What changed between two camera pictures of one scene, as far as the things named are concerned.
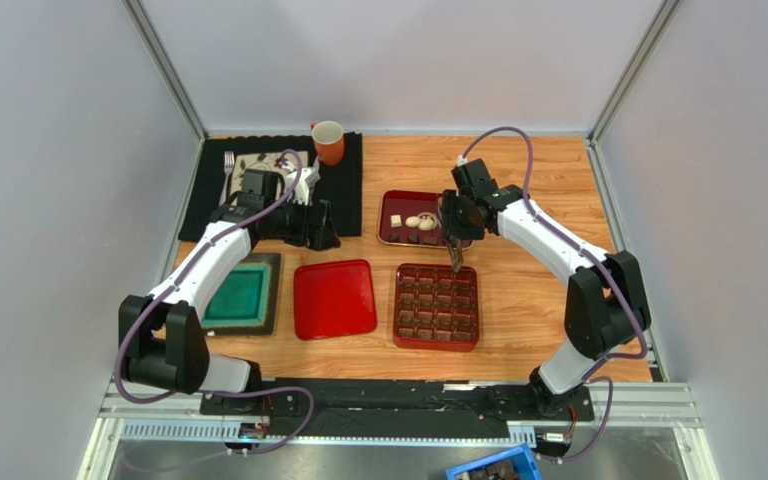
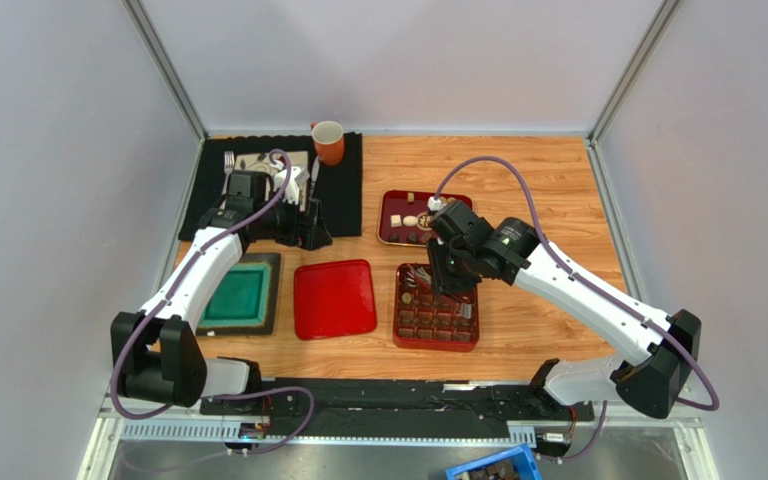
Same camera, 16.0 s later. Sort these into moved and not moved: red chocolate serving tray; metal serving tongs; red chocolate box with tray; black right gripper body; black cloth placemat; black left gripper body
Moved: black right gripper body; metal serving tongs
Not moved: black cloth placemat; red chocolate serving tray; red chocolate box with tray; black left gripper body
